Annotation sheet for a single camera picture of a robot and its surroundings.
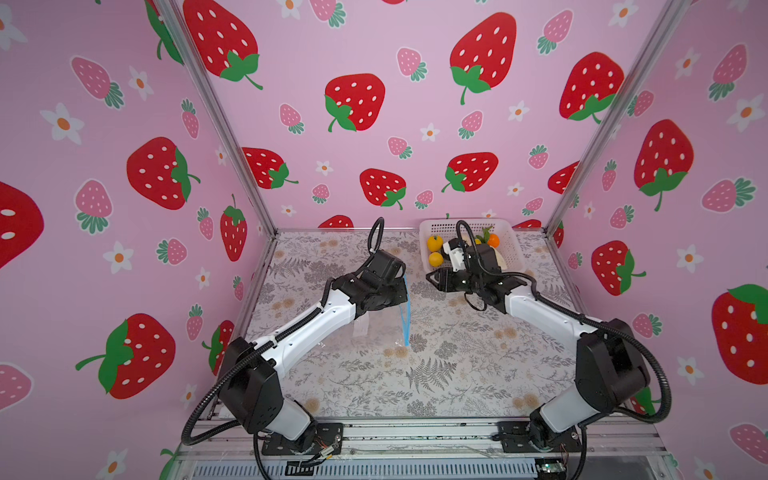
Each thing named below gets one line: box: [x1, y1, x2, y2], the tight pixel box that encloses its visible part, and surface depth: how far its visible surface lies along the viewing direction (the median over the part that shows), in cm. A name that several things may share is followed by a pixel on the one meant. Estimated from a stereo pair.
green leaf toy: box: [476, 226, 494, 244], surface depth 114 cm
